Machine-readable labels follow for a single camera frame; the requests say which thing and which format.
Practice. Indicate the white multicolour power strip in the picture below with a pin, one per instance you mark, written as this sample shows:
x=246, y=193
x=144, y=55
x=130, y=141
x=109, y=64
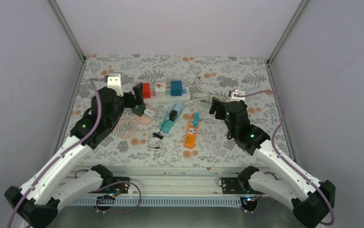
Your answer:
x=167, y=98

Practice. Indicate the aluminium corner frame post left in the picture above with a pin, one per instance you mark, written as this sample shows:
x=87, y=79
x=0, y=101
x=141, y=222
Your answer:
x=56, y=8

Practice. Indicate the teal power strip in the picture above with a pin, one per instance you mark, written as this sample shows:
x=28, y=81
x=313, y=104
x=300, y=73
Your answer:
x=169, y=127

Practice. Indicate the red cube socket adapter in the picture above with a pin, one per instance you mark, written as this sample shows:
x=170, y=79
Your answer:
x=146, y=92

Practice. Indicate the black power adapter with cable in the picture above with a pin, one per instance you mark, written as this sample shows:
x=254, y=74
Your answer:
x=170, y=119

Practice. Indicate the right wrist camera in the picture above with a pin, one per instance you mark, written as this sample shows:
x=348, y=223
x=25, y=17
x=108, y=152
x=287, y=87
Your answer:
x=237, y=95

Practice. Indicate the floral patterned table mat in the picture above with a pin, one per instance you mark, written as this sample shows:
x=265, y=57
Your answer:
x=205, y=77

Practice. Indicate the pink round socket with cable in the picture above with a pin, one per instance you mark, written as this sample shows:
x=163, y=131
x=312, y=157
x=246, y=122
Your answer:
x=133, y=123

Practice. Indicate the aluminium corner frame post right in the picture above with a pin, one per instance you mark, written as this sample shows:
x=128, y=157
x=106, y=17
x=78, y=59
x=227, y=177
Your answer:
x=287, y=31

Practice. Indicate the cyan small adapter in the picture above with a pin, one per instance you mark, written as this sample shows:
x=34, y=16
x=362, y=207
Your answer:
x=195, y=120

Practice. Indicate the blue cube socket adapter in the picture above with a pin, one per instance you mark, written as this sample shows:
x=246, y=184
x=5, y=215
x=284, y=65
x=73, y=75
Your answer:
x=176, y=88

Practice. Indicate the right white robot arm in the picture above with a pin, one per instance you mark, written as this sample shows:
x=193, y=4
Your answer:
x=276, y=163

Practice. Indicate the white cube socket adapter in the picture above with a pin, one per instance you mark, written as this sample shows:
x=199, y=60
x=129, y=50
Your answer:
x=160, y=89

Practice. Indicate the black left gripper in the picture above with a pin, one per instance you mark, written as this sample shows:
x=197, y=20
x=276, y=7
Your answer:
x=138, y=91

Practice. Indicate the aluminium corner frame post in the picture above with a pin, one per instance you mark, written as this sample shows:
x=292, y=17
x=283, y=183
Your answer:
x=56, y=8
x=287, y=31

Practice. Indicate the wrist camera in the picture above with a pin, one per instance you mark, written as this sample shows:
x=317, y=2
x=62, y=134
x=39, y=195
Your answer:
x=114, y=82
x=237, y=95

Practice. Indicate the light blue small adapter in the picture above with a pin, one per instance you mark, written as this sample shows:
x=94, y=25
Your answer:
x=178, y=108

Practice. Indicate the dark green cube adapter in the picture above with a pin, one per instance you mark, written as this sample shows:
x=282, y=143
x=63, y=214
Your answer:
x=139, y=110

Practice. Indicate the aluminium front rail base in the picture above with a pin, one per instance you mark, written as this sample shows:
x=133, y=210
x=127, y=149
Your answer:
x=194, y=186

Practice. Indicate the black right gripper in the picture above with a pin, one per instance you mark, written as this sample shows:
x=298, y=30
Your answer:
x=215, y=103

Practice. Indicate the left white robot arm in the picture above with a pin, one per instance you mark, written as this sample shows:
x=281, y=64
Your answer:
x=68, y=157

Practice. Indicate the orange power strip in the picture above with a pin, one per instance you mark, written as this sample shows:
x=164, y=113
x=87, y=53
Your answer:
x=191, y=134

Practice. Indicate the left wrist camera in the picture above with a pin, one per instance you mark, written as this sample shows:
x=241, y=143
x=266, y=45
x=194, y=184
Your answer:
x=114, y=82

